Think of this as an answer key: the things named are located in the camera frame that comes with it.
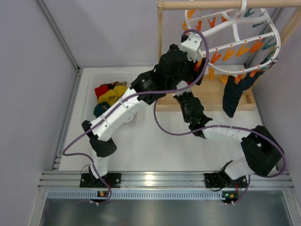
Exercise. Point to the wooden drying rack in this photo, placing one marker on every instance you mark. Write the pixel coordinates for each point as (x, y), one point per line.
(210, 92)

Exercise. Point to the white plastic basket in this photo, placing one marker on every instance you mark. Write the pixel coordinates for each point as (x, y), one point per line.
(96, 81)

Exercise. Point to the red sock in basket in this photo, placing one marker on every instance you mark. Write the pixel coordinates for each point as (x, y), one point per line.
(101, 90)

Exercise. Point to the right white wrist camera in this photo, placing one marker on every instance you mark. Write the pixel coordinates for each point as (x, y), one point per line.
(183, 86)

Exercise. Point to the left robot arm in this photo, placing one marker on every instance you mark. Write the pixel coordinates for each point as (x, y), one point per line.
(176, 70)

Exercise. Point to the red christmas sock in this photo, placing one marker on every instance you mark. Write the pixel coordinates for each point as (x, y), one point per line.
(197, 66)

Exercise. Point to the aluminium mounting rail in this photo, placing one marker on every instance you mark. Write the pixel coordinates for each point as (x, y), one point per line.
(156, 186)

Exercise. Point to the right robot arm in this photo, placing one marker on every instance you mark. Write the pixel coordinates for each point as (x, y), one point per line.
(260, 151)

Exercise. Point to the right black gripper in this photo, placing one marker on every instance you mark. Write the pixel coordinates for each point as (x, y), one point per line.
(181, 97)

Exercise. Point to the dark navy sock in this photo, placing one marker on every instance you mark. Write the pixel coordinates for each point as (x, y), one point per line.
(234, 89)

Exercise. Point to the brown striped sock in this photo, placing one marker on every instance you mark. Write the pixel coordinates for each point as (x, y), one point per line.
(124, 83)

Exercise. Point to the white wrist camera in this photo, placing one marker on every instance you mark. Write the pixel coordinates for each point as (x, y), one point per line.
(183, 86)
(191, 47)

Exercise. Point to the white round clip hanger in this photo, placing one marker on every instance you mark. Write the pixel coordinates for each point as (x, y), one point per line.
(235, 41)

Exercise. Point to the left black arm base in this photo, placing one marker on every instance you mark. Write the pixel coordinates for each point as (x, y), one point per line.
(89, 181)

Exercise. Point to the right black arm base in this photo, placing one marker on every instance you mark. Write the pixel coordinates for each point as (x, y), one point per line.
(217, 181)

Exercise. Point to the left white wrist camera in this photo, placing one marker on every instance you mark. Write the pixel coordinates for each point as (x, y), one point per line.
(191, 47)

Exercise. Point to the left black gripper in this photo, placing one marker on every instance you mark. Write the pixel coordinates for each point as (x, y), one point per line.
(196, 71)

